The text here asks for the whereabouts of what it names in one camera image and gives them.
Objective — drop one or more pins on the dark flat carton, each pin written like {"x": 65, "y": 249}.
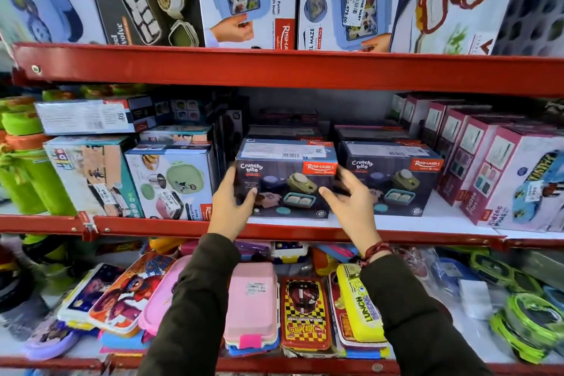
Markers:
{"x": 368, "y": 132}
{"x": 288, "y": 115}
{"x": 284, "y": 131}

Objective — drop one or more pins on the lilac lunch box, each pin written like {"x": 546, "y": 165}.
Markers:
{"x": 48, "y": 340}

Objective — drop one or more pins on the person's left forearm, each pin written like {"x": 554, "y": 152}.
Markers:
{"x": 194, "y": 309}

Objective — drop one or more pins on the row of pink white cartons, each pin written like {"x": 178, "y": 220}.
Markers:
{"x": 506, "y": 168}

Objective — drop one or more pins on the orange cartoon lunch box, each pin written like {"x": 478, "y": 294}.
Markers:
{"x": 127, "y": 292}

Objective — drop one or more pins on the small teal white carton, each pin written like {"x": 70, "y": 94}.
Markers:
{"x": 176, "y": 134}

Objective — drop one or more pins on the dark lunch box carton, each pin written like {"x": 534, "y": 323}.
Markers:
{"x": 396, "y": 168}
{"x": 286, "y": 168}

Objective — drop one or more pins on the person's right forearm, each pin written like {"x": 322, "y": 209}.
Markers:
{"x": 414, "y": 323}

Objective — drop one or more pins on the yellow plastic container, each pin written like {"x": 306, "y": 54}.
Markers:
{"x": 165, "y": 244}

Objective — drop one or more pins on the pink lunch box with label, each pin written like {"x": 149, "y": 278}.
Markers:
{"x": 252, "y": 305}

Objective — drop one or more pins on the red yellow car pencil box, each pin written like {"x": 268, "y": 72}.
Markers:
{"x": 305, "y": 314}

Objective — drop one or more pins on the white carton green lunch box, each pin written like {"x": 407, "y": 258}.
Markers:
{"x": 176, "y": 182}

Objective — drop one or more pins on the plain pink lunch box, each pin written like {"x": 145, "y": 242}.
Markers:
{"x": 158, "y": 301}

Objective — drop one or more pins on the white blue toy lunch box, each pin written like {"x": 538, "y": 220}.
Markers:
{"x": 288, "y": 251}

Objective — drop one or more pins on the person's left thumb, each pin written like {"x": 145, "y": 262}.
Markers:
{"x": 249, "y": 201}

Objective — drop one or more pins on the flat white grey carton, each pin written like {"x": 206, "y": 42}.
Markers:
{"x": 88, "y": 115}

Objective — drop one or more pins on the person's left hand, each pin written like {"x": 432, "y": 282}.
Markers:
{"x": 227, "y": 212}

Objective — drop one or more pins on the person's right hand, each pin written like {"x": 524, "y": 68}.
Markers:
{"x": 359, "y": 215}

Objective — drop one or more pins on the clear plastic bag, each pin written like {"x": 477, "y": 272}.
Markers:
{"x": 445, "y": 274}

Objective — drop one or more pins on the dark patterned carton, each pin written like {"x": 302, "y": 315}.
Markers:
{"x": 535, "y": 10}

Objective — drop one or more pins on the red metal shelf beam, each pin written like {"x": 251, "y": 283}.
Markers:
{"x": 264, "y": 364}
{"x": 150, "y": 226}
{"x": 282, "y": 67}

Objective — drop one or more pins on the dark purple cartoon lunch box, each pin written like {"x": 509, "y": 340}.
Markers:
{"x": 88, "y": 292}

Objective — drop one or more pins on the group of green orange bottles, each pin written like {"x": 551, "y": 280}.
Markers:
{"x": 31, "y": 168}

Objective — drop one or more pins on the white carton red-rimmed containers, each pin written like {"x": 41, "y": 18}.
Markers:
{"x": 454, "y": 1}

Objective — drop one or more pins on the pile of green-rimmed containers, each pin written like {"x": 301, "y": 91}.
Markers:
{"x": 524, "y": 314}

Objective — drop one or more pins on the yellow lunch box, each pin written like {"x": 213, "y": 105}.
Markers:
{"x": 361, "y": 305}

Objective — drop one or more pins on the person's right thumb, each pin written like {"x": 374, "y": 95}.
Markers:
{"x": 331, "y": 197}

